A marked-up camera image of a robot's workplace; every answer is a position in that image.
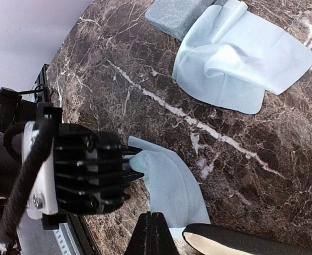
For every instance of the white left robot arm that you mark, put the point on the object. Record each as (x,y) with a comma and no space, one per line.
(27,133)

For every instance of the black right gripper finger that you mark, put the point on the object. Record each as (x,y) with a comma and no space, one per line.
(151,236)

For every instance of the black hard glasses case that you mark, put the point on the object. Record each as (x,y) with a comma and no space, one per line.
(211,239)

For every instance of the blue textured glasses case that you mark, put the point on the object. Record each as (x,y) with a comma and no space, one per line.
(176,17)

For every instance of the light blue cleaning cloth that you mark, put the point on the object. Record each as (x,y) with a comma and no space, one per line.
(230,57)
(172,187)

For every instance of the white slotted cable duct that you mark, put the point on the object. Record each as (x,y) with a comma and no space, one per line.
(65,240)

